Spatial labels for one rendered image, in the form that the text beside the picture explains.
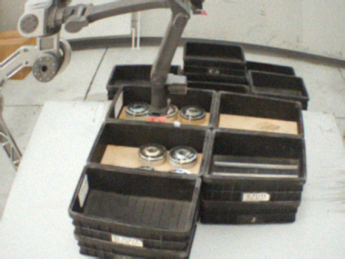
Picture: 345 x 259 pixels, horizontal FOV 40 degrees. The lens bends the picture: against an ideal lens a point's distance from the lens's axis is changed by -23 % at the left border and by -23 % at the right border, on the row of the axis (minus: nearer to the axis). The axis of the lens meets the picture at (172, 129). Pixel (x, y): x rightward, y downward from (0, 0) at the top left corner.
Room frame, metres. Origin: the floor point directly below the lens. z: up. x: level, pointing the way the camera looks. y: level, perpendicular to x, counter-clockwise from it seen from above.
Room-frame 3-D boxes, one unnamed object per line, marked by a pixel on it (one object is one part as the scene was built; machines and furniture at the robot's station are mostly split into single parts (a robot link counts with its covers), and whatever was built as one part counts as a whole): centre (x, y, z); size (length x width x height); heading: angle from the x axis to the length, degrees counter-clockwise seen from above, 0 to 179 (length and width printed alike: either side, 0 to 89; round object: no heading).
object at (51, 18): (1.78, 0.44, 1.45); 0.09 x 0.08 x 0.12; 177
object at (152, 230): (1.43, 0.12, 0.92); 0.40 x 0.30 x 0.02; 82
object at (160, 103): (1.95, 0.05, 0.98); 0.10 x 0.07 x 0.07; 169
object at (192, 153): (1.78, -0.04, 0.86); 0.10 x 0.10 x 0.01
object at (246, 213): (1.67, -0.31, 0.76); 0.40 x 0.30 x 0.12; 82
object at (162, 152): (1.80, 0.07, 0.86); 0.10 x 0.10 x 0.01
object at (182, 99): (2.02, 0.04, 0.87); 0.40 x 0.30 x 0.11; 82
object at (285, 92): (2.93, -0.64, 0.37); 0.40 x 0.30 x 0.45; 87
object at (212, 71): (3.35, -0.26, 0.37); 0.40 x 0.30 x 0.45; 87
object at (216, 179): (1.67, -0.31, 0.92); 0.40 x 0.30 x 0.02; 82
